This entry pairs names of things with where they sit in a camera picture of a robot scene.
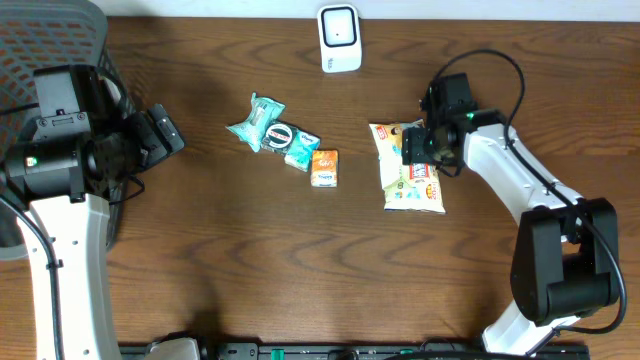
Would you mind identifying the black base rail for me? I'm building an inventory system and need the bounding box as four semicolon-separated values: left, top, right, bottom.
119;339;591;360

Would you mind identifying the white barcode scanner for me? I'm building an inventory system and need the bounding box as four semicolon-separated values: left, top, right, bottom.
317;4;363;73

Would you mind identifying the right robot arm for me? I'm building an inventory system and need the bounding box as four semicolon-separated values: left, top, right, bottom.
401;73;627;356

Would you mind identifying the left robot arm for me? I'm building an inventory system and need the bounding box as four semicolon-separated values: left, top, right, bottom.
1;65;186;359

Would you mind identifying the teal snack packet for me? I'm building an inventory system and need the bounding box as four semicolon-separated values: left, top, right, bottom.
226;92;286;153

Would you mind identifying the orange small snack packet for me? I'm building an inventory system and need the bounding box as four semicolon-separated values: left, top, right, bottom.
311;150;338;188

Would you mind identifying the small teal tissue pack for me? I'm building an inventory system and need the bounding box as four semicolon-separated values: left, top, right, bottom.
284;131;320;172

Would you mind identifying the grey plastic mesh basket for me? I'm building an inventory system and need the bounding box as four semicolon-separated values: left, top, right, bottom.
0;0;136;262

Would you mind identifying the large white snack bag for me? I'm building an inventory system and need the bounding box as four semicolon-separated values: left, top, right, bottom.
369;119;445;214

